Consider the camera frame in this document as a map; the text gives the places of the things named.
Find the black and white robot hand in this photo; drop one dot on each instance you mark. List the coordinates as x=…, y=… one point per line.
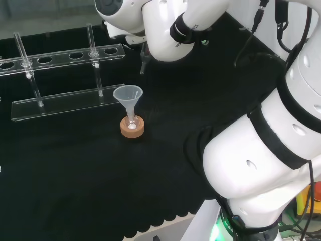
x=130, y=39

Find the clear plastic funnel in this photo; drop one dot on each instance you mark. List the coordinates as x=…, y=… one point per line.
x=128, y=96

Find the small glass round-bottom flask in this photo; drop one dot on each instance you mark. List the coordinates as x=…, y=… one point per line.
x=132, y=125

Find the clear acrylic funnel stand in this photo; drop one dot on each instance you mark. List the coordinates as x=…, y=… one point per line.
x=62, y=103

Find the black bench cloth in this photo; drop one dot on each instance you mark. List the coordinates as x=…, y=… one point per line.
x=87, y=175

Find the pale board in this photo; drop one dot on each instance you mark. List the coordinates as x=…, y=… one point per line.
x=165, y=229

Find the yellow stop button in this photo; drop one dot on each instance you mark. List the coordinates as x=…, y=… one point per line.
x=316, y=195

